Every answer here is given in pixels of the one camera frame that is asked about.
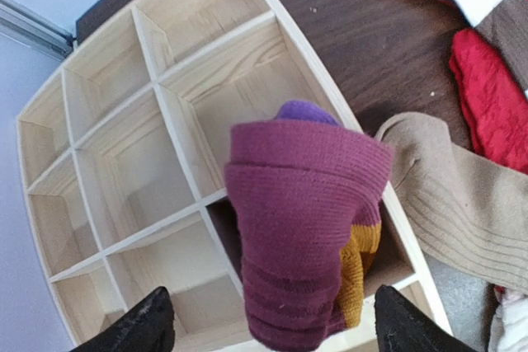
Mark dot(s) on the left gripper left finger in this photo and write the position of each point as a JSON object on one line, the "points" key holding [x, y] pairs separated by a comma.
{"points": [[148, 326]]}

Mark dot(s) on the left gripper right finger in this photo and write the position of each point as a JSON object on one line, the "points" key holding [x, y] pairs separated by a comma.
{"points": [[400, 326]]}

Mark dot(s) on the purple magenta striped sock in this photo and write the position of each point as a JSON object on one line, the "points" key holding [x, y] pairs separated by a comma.
{"points": [[306, 192]]}

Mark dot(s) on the left aluminium corner post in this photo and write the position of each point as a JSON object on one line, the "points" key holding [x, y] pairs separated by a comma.
{"points": [[28, 28]]}

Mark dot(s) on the wooden compartment box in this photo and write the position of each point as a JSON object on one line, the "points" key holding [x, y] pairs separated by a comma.
{"points": [[123, 153]]}

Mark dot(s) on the red beige striped socks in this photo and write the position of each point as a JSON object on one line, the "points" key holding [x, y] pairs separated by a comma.
{"points": [[489, 61]]}

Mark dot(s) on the brown beige sock pair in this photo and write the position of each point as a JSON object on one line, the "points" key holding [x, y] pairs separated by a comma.
{"points": [[467, 212]]}

